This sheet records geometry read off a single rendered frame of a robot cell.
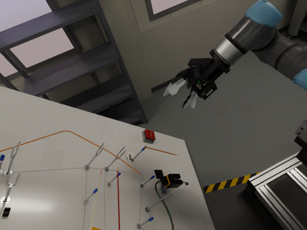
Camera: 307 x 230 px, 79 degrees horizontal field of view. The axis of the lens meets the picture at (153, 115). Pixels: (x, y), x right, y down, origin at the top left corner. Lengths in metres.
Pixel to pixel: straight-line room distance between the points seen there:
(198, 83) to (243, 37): 0.16
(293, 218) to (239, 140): 0.82
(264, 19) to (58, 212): 0.71
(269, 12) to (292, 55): 0.12
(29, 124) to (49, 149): 0.11
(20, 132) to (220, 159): 1.74
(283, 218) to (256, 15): 1.45
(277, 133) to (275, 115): 0.25
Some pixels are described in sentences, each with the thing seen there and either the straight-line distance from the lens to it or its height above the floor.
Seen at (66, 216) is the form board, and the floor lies 1.32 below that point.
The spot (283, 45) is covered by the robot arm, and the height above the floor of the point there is 1.52.
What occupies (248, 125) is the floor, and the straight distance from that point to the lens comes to 2.30.
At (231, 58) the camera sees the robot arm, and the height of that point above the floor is 1.51.
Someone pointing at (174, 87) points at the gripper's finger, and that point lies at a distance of 0.59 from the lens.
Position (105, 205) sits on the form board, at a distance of 0.67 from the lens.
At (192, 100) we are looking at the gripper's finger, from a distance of 0.64.
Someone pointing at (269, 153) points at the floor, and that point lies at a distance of 2.16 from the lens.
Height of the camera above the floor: 1.83
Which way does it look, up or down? 48 degrees down
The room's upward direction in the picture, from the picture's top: 19 degrees counter-clockwise
